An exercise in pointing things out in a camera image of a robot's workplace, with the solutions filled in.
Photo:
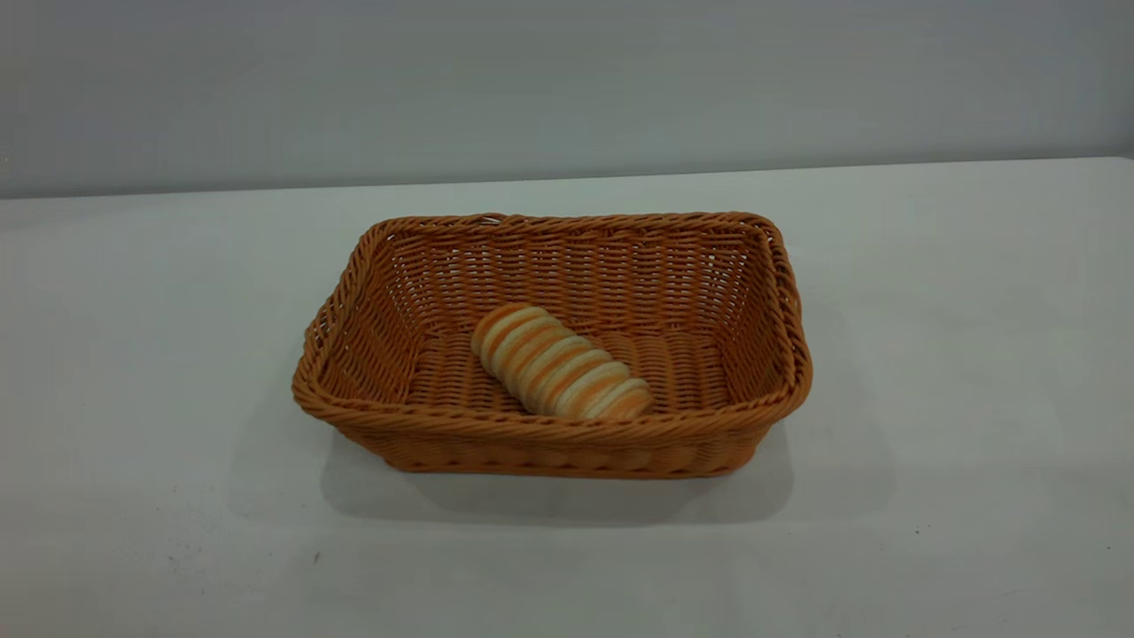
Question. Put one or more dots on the striped bread roll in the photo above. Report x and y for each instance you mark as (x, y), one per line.
(558, 363)

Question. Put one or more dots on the orange woven wicker basket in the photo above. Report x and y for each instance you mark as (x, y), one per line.
(691, 354)

